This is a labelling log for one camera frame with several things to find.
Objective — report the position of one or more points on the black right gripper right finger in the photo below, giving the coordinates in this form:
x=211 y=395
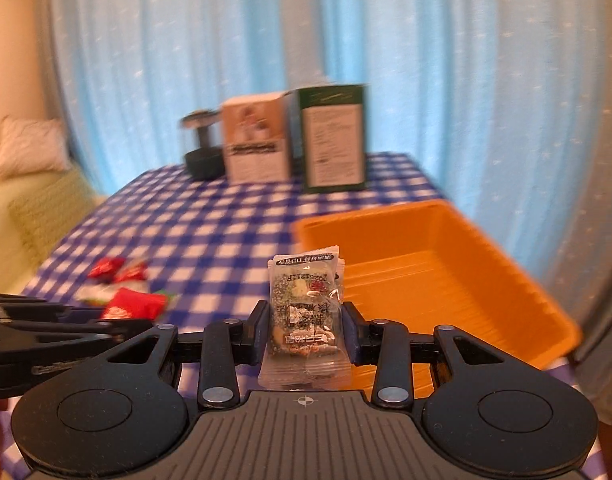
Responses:
x=363 y=339

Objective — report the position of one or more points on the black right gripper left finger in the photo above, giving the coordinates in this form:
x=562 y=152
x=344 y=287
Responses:
x=243 y=340

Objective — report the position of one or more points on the clear nut snack packet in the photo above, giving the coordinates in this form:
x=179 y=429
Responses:
x=305 y=347

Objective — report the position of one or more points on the white green snack pouch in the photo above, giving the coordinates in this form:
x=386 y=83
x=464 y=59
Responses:
x=96 y=294

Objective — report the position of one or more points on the red snack packet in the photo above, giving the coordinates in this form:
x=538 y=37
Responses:
x=127 y=304

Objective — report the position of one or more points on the red clear candy wrapper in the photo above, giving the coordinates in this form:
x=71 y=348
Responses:
x=132 y=271

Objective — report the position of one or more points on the green brown candy packet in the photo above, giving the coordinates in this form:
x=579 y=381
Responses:
x=170 y=297

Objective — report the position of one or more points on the light green sofa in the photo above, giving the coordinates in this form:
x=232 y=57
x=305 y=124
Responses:
x=15 y=267

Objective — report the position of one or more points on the orange plastic tray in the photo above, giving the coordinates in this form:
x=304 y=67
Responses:
x=424 y=264

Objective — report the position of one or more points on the blue white checkered tablecloth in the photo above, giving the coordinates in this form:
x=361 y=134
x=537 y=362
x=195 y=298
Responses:
x=210 y=242

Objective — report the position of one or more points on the green chevron cushion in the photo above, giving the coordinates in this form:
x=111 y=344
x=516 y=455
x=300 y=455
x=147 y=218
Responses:
x=44 y=217

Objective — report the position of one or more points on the dark glass humidifier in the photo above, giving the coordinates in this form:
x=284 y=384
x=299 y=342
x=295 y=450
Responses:
x=205 y=163

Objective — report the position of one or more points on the white patterned cushion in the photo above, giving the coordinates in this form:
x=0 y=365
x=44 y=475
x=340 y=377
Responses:
x=28 y=146

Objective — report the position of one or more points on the beige white product box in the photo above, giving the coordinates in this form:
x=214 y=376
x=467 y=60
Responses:
x=255 y=135

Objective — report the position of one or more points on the dark green printed box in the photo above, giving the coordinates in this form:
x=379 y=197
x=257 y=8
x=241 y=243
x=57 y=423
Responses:
x=332 y=137

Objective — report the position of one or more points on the grey curtain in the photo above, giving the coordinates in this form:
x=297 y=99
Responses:
x=595 y=334

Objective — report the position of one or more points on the blue star curtain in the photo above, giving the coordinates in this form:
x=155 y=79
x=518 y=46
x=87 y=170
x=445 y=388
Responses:
x=506 y=104

